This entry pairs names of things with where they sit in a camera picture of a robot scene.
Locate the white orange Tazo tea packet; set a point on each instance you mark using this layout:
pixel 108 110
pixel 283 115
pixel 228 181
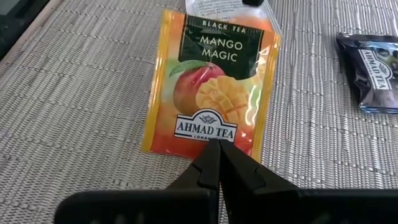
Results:
pixel 217 9

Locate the grey woven placemat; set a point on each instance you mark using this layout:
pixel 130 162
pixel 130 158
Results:
pixel 77 124

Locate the mango Ahmad tea packet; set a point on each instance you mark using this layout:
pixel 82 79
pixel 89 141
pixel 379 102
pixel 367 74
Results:
pixel 211 77

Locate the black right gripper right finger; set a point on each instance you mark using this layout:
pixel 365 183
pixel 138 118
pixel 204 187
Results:
pixel 264 205

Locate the black metal table frame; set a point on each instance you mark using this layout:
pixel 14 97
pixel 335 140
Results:
pixel 18 25

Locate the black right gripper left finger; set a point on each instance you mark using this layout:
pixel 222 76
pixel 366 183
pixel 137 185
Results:
pixel 192 205

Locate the dark Ahmad tea packet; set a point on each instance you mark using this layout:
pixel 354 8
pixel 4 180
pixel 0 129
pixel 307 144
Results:
pixel 373 77

